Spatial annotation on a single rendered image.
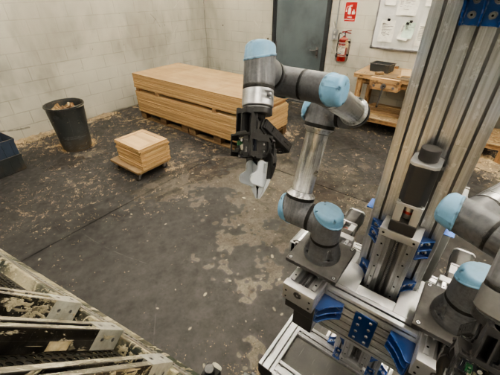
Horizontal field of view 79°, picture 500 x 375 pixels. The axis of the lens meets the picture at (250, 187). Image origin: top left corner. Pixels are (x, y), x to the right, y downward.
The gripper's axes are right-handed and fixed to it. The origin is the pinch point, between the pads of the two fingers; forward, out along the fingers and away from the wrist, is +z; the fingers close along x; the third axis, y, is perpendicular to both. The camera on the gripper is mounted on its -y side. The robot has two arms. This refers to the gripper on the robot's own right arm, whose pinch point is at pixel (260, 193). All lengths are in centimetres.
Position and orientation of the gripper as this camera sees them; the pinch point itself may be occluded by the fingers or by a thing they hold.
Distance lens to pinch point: 73.9
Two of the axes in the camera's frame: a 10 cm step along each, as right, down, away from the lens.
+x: 6.8, 0.6, -7.3
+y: -7.3, 0.0, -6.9
